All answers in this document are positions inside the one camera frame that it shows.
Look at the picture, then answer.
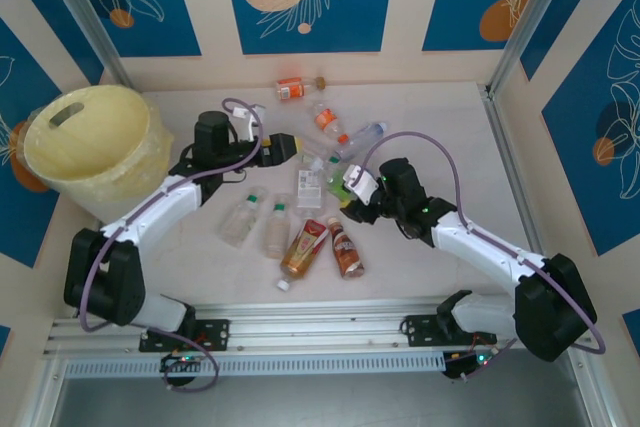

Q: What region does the right aluminium post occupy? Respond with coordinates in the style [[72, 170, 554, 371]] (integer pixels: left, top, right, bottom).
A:
[[487, 0, 577, 99]]

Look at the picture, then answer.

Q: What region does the aluminium post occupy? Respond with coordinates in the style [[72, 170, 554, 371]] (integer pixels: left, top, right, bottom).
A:
[[487, 0, 577, 99], [33, 0, 135, 93]]

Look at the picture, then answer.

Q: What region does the green plastic bottle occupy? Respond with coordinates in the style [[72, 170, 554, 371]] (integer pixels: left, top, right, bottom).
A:
[[327, 165, 354, 201]]

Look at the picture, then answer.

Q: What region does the pale yellow plastic bin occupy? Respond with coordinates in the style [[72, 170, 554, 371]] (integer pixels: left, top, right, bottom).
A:
[[22, 85, 174, 224]]

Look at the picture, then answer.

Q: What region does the slotted grey cable duct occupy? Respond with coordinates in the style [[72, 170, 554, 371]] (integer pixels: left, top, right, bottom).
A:
[[63, 350, 447, 379]]

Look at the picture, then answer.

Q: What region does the orange label bottle brown cap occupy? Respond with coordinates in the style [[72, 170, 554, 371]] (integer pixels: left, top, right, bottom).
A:
[[275, 75, 327, 103]]

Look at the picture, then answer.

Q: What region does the right aluminium side rail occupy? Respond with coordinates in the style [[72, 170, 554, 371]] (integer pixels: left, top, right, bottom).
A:
[[479, 84, 601, 427]]

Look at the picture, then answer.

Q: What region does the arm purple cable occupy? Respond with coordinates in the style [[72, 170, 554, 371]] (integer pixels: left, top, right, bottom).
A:
[[359, 131, 607, 383], [77, 96, 265, 394]]

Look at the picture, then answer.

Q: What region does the grey metal panel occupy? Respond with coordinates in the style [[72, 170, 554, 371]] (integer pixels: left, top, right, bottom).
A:
[[49, 371, 586, 427]]

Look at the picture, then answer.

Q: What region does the left circuit board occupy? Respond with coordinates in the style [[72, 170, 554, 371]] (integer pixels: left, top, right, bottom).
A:
[[158, 352, 205, 374]]

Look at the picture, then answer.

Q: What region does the black mounting plate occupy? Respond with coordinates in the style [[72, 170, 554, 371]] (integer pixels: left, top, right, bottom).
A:
[[138, 318, 232, 354], [401, 313, 497, 349]]

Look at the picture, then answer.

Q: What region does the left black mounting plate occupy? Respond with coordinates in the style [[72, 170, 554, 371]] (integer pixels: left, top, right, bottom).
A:
[[138, 318, 232, 354]]

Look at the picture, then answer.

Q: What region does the clear bottle large white label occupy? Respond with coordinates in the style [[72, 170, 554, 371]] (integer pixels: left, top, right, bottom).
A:
[[295, 159, 327, 224]]

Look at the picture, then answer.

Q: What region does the clear bottle green label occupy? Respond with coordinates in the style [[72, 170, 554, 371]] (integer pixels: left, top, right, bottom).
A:
[[263, 201, 292, 262]]

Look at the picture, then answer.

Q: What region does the chocolate brown drink bottle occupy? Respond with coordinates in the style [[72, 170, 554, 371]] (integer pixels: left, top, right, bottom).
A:
[[326, 216, 367, 280]]

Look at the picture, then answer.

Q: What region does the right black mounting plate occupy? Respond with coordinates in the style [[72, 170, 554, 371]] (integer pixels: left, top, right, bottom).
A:
[[401, 313, 497, 349]]

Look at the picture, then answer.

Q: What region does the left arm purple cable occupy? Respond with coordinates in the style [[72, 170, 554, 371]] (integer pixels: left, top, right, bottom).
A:
[[77, 96, 265, 394]]

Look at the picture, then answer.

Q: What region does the right circuit board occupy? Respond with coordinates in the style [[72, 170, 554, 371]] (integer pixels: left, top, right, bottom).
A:
[[443, 350, 497, 382]]

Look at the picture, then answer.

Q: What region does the clear bottle green cap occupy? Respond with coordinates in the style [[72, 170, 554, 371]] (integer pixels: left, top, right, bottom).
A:
[[215, 188, 265, 249]]

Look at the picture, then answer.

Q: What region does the orange soda bottle orange cap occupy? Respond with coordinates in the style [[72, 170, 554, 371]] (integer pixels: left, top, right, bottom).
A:
[[310, 100, 351, 145]]

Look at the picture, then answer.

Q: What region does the circuit board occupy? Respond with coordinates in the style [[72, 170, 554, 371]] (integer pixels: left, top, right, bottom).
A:
[[158, 352, 205, 374], [443, 350, 497, 382]]

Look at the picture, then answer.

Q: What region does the left aluminium post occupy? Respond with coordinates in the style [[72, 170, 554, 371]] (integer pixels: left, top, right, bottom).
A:
[[33, 0, 135, 93]]

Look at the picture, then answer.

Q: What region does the clear blue-tinted water bottle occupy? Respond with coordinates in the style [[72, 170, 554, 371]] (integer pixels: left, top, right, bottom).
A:
[[335, 120, 390, 162]]

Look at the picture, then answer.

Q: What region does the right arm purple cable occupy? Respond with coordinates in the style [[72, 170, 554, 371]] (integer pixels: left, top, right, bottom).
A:
[[359, 131, 607, 383]]

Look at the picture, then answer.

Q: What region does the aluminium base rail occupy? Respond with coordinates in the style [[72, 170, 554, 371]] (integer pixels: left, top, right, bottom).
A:
[[42, 296, 599, 363]]

